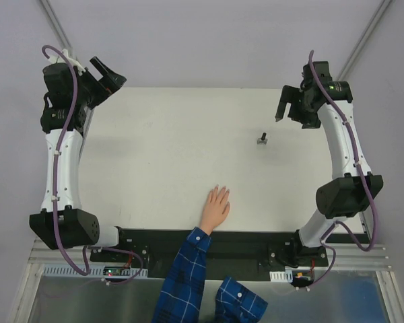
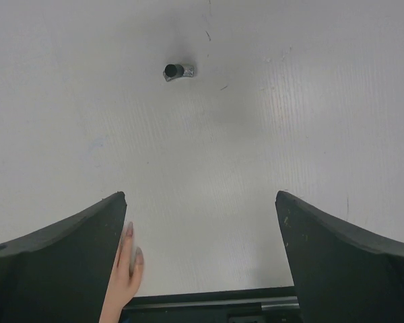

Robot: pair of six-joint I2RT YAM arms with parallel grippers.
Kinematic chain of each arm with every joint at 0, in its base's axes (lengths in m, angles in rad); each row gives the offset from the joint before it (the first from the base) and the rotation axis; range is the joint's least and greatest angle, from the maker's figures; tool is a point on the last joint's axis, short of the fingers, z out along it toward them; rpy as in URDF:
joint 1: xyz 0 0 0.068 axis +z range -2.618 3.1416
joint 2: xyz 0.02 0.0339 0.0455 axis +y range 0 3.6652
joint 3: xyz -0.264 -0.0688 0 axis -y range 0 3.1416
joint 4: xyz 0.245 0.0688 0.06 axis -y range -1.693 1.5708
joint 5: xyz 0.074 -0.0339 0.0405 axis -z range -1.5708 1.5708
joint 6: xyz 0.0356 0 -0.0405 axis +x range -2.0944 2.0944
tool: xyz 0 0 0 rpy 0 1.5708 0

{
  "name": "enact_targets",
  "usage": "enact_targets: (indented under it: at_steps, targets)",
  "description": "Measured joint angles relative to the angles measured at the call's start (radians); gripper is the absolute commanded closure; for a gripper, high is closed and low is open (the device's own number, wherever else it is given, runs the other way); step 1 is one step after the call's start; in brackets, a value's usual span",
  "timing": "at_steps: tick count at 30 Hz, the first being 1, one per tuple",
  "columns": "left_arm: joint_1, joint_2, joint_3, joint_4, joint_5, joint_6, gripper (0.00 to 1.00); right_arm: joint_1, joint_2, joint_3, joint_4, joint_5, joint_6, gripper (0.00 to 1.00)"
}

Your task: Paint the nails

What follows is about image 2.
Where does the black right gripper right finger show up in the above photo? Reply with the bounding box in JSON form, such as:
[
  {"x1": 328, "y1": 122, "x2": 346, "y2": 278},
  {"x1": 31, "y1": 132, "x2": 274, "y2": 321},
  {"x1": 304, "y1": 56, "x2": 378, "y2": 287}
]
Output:
[{"x1": 275, "y1": 191, "x2": 404, "y2": 322}]

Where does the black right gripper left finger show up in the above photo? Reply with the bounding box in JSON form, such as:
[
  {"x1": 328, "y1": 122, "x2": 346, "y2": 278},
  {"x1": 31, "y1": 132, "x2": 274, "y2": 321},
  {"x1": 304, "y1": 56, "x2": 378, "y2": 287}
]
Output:
[{"x1": 0, "y1": 192, "x2": 127, "y2": 322}]

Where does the glitter nail polish bottle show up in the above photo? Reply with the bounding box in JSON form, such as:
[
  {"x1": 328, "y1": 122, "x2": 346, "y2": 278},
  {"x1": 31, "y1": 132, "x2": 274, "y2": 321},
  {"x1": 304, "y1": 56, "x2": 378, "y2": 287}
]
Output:
[{"x1": 163, "y1": 64, "x2": 196, "y2": 82}]

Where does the person's left hand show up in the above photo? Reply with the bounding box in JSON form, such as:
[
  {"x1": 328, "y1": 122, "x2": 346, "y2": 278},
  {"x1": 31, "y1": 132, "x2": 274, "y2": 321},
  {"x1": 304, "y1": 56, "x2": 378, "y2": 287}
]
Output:
[{"x1": 99, "y1": 222, "x2": 144, "y2": 323}]

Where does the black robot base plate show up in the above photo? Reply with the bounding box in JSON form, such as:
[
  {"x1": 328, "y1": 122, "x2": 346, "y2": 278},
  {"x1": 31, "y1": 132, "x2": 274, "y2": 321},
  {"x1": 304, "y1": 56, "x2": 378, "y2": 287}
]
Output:
[{"x1": 120, "y1": 287, "x2": 303, "y2": 322}]

